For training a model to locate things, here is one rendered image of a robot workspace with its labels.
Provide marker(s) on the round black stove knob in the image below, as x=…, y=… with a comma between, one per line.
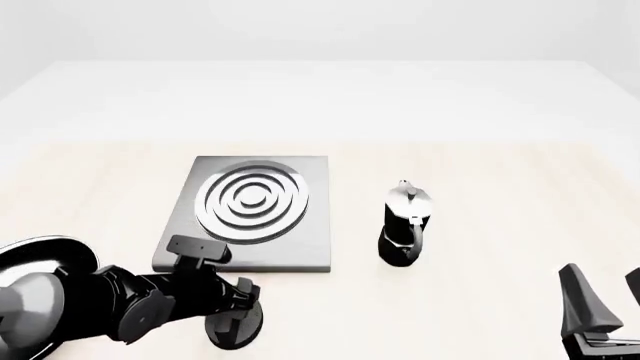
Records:
x=249, y=327

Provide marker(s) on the black and silver moka pot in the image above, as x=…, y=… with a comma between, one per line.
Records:
x=400, y=225

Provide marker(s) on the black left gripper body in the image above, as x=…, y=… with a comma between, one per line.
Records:
x=246, y=294

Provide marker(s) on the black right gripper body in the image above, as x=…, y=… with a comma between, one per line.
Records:
x=605, y=347

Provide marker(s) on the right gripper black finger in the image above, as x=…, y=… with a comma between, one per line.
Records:
x=635, y=283
x=585, y=300

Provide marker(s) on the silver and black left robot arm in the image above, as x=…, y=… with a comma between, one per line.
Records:
x=75, y=300

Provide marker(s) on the flat black stove plate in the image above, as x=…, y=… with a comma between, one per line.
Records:
x=310, y=210

